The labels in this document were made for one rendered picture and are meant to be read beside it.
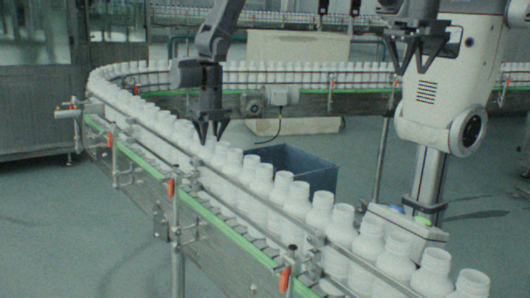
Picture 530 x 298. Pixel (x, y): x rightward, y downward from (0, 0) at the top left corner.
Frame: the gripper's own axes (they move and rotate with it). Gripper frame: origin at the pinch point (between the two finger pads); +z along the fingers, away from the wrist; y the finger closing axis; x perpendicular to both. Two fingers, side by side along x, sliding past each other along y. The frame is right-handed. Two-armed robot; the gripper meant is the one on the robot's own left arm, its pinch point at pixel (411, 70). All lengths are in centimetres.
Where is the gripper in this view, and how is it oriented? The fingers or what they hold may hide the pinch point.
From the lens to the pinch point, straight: 88.4
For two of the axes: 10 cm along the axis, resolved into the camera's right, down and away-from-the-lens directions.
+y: 8.1, -1.4, 5.7
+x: -5.8, -2.8, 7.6
